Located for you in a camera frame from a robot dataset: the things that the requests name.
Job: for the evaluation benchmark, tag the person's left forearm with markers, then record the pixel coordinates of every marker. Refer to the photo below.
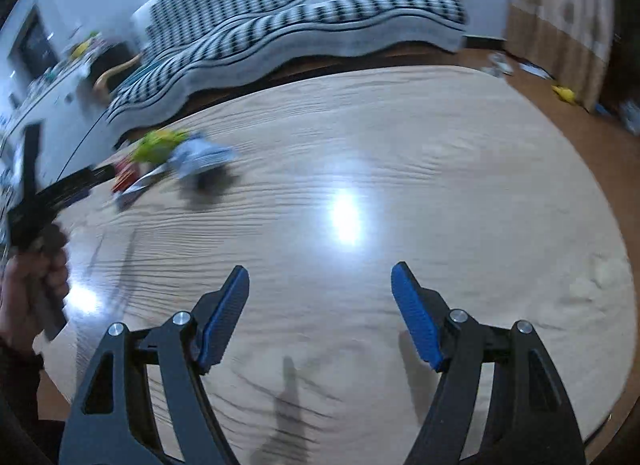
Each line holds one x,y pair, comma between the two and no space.
22,405

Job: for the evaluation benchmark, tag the person's left hand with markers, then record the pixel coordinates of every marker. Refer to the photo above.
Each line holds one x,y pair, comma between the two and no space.
25,290

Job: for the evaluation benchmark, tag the blue floor object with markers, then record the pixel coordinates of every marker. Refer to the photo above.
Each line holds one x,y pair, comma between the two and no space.
603,109

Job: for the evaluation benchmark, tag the dark wall screen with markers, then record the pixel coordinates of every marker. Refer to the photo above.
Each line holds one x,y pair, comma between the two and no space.
35,45

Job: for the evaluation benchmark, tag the silver white wrapper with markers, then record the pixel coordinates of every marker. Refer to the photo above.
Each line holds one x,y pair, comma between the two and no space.
134,193

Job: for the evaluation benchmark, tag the green wrapper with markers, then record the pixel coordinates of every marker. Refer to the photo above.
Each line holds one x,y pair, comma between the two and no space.
157,145

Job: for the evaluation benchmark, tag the wooden chair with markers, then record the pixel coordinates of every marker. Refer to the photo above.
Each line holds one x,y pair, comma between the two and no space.
115,72

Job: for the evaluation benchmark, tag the white cabinet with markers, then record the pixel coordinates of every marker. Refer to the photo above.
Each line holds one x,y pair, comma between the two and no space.
55,110

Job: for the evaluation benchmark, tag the red packet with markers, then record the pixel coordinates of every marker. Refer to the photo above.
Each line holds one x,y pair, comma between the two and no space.
125,176

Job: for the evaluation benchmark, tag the yellow floor toy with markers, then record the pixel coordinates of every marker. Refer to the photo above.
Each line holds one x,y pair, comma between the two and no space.
565,93

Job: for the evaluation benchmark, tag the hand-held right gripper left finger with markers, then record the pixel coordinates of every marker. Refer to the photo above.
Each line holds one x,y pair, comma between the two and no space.
225,320

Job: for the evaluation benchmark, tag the beige checked curtain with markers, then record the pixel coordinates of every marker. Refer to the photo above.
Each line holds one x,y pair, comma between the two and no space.
560,20

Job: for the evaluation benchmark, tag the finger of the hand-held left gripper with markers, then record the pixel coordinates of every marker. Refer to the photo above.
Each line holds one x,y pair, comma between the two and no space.
104,174

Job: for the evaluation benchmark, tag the white flat packet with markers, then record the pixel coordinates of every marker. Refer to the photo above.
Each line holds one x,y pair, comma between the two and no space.
535,70

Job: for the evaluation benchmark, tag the yellow green toy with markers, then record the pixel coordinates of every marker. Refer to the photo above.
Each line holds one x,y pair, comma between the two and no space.
84,46

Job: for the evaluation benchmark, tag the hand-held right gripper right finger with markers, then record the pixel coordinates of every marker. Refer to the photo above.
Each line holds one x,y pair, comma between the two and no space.
415,315

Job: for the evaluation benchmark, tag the light blue packet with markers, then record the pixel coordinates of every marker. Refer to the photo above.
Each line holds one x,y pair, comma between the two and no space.
200,155

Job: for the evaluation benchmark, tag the striped sofa blanket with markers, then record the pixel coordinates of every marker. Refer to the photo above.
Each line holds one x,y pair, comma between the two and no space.
280,30

